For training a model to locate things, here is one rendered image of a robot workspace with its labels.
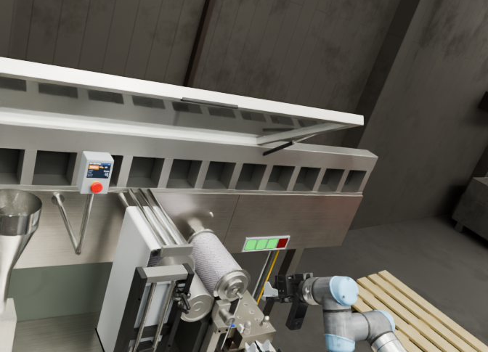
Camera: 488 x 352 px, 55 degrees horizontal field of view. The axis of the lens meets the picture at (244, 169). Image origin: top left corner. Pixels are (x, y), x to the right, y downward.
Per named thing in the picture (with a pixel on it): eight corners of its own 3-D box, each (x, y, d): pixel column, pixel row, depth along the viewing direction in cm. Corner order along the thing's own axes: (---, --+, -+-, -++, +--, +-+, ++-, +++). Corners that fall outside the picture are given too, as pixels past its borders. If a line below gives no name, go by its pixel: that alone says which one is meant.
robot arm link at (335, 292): (341, 310, 120) (338, 276, 122) (311, 309, 129) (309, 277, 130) (362, 308, 124) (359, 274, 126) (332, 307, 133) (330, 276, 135)
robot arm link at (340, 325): (371, 350, 125) (367, 306, 127) (340, 355, 119) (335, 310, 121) (350, 347, 131) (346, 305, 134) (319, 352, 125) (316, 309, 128)
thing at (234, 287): (240, 278, 162) (247, 288, 167) (237, 274, 164) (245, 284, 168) (222, 292, 161) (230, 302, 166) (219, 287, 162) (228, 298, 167)
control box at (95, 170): (81, 197, 119) (88, 162, 115) (75, 184, 124) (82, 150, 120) (108, 197, 123) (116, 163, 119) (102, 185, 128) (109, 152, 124)
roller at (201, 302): (177, 324, 160) (186, 296, 155) (152, 276, 179) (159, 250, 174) (208, 319, 167) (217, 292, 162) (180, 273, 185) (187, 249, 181)
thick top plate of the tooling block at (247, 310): (237, 349, 178) (242, 337, 176) (194, 281, 208) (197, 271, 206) (271, 342, 187) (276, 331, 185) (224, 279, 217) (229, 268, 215)
